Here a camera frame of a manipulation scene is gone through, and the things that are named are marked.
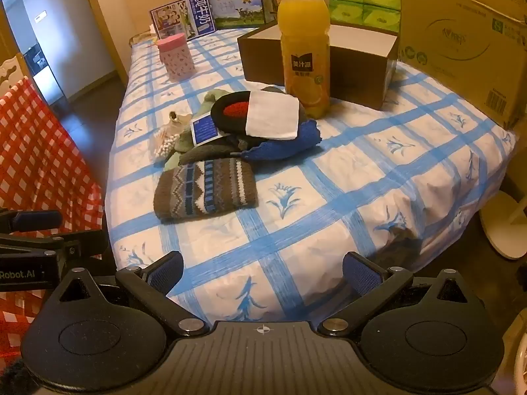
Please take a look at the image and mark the wooden headboard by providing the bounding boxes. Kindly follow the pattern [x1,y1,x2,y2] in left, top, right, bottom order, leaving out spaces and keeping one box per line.
[78,0,190,89]

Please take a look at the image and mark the orange juice bottle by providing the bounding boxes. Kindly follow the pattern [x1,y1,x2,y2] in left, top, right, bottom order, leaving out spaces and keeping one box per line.
[277,0,332,118]

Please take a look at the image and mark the large printed cardboard box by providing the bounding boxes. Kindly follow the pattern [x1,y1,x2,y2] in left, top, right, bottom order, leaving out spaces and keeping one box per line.
[397,0,527,130]

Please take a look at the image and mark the white cloth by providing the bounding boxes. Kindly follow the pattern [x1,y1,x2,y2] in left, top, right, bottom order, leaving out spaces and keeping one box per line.
[245,91,302,141]

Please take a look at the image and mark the black round pad red centre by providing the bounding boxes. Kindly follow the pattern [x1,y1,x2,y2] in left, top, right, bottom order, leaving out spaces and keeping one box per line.
[211,91,264,134]

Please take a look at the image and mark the white fan base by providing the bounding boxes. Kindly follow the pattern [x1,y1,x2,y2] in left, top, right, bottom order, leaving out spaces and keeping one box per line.
[480,191,527,260]

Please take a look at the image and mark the blue checked bedsheet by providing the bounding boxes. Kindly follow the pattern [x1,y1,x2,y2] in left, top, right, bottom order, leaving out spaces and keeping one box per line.
[105,29,517,326]

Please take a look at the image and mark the green tissue multipack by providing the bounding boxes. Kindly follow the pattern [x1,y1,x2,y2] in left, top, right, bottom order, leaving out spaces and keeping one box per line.
[328,0,402,34]

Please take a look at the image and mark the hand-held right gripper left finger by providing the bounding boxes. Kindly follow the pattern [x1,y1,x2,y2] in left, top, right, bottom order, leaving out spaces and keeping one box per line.
[51,250,210,335]

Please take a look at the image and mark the red checked cloth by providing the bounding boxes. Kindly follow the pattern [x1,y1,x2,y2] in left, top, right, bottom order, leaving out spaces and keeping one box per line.
[0,78,105,356]

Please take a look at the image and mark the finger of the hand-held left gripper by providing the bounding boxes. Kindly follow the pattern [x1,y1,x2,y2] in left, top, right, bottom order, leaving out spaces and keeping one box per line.
[0,210,63,233]
[0,230,108,274]

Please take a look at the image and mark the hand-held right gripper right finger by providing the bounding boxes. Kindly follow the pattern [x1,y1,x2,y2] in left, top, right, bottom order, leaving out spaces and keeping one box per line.
[317,250,483,337]

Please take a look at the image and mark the blue card tag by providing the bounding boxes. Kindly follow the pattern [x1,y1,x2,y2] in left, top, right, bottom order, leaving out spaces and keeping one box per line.
[190,116,223,146]

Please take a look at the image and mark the blue printed carton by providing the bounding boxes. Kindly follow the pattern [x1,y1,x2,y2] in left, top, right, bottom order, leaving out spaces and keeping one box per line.
[149,0,217,42]

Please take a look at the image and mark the green fuzzy sock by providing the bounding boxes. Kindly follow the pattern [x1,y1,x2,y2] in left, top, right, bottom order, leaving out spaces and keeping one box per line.
[162,88,231,171]

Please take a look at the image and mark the brown cardboard box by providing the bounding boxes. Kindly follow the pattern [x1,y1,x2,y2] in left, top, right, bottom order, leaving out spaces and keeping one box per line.
[238,20,399,112]

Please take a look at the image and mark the cow printed carton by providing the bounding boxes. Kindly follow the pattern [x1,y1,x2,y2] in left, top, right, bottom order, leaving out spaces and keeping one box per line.
[209,0,266,30]

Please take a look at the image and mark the clear cotton swab pack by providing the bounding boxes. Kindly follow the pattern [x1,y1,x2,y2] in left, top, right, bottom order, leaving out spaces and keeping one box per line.
[147,110,194,160]

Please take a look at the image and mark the pink printed cup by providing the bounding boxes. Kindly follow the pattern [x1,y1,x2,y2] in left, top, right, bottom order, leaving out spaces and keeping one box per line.
[155,36,195,82]

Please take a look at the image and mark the olive patterned cloth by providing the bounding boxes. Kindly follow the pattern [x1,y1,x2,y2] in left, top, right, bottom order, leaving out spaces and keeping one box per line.
[128,31,159,47]

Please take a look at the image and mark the dark grey knit cloth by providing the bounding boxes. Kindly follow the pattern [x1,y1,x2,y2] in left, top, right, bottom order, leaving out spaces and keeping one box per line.
[179,132,248,164]

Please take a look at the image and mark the white carved chair back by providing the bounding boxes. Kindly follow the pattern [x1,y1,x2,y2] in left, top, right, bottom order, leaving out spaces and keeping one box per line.
[0,53,31,91]

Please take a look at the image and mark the blue knitted cloth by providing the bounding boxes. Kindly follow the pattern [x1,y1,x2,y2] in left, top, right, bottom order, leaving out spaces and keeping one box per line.
[241,119,322,161]

